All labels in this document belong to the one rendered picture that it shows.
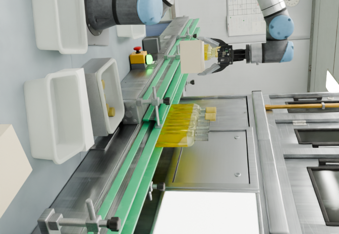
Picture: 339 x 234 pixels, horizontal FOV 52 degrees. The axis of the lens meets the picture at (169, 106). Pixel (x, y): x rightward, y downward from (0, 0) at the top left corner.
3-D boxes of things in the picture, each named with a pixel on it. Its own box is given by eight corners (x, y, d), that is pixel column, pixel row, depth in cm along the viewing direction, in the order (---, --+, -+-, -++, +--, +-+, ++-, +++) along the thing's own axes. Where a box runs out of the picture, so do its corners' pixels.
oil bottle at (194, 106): (152, 120, 156) (200, 119, 152) (151, 109, 154) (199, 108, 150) (155, 115, 161) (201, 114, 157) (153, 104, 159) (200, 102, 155)
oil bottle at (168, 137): (140, 148, 136) (195, 147, 131) (138, 134, 133) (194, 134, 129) (143, 140, 141) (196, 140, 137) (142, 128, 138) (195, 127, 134)
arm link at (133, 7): (114, -11, 114) (155, -13, 112) (126, -10, 127) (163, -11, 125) (116, 26, 118) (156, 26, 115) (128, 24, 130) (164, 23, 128)
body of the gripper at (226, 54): (215, 45, 128) (249, 43, 125) (217, 45, 136) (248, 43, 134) (216, 66, 129) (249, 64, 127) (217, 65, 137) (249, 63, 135)
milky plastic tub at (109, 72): (86, 137, 117) (111, 136, 116) (72, 73, 108) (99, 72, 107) (103, 114, 133) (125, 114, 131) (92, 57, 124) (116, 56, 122)
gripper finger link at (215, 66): (195, 75, 133) (215, 60, 130) (197, 74, 138) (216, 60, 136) (200, 81, 133) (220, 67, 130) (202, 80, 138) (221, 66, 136)
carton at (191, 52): (179, 41, 129) (200, 40, 128) (185, 42, 145) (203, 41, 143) (180, 73, 131) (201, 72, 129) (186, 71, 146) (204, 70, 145)
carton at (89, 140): (67, 151, 105) (86, 151, 104) (54, 72, 99) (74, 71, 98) (76, 143, 111) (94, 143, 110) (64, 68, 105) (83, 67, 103)
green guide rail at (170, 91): (142, 121, 138) (162, 121, 136) (142, 119, 138) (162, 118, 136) (190, 28, 295) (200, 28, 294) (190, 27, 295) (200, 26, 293)
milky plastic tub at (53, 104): (23, 167, 85) (56, 167, 84) (12, 75, 82) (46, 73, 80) (58, 148, 102) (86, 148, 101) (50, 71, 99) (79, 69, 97)
